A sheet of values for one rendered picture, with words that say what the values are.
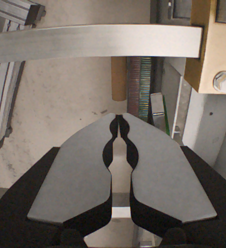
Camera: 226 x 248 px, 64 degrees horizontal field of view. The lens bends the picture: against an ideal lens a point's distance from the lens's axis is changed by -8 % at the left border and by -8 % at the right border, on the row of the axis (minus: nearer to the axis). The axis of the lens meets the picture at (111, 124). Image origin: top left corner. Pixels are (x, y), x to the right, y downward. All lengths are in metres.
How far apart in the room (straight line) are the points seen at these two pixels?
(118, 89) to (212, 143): 0.60
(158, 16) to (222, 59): 0.17
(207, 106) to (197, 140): 0.11
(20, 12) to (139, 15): 0.55
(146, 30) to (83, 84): 0.95
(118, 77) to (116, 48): 0.82
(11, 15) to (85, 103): 0.61
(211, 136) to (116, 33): 0.45
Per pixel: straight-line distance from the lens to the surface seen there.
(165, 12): 0.35
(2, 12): 0.94
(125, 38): 0.19
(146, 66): 0.35
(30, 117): 1.31
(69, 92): 1.15
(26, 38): 0.21
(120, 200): 0.32
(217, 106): 0.53
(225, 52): 0.21
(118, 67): 0.99
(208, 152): 0.61
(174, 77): 0.29
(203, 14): 0.21
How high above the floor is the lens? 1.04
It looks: 59 degrees down
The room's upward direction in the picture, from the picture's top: 178 degrees counter-clockwise
